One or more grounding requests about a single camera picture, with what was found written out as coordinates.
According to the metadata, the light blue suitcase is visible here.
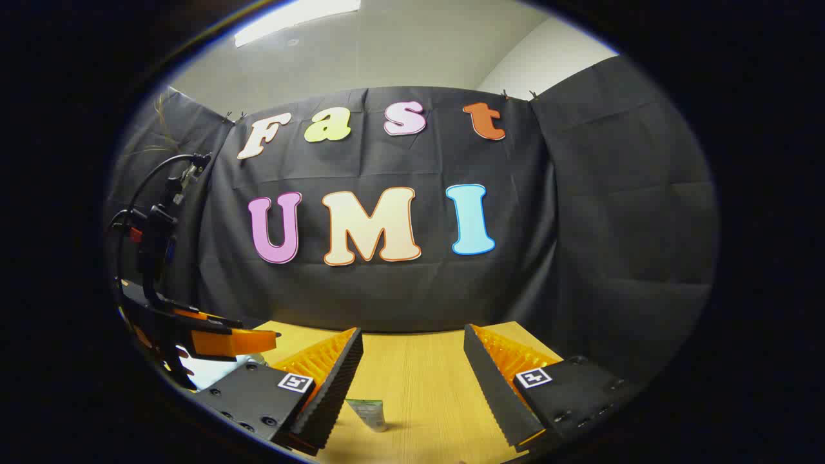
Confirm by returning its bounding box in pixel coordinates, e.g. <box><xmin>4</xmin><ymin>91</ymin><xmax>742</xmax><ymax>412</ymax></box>
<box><xmin>177</xmin><ymin>351</ymin><xmax>268</xmax><ymax>392</ymax></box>

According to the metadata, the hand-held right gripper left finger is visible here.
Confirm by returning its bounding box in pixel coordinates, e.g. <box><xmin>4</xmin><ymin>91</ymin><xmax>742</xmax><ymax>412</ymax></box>
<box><xmin>190</xmin><ymin>327</ymin><xmax>364</xmax><ymax>457</ymax></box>

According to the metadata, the large white green tube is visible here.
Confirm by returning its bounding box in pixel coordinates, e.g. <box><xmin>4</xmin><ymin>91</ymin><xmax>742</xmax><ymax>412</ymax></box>
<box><xmin>345</xmin><ymin>399</ymin><xmax>388</xmax><ymax>433</ymax></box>

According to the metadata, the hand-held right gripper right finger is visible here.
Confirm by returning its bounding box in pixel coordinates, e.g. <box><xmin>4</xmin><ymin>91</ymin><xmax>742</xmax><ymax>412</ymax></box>
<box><xmin>463</xmin><ymin>324</ymin><xmax>645</xmax><ymax>452</ymax></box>

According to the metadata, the black backdrop cloth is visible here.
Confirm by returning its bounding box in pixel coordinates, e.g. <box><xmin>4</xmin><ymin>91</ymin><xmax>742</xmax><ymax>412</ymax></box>
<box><xmin>103</xmin><ymin>55</ymin><xmax>719</xmax><ymax>371</ymax></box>

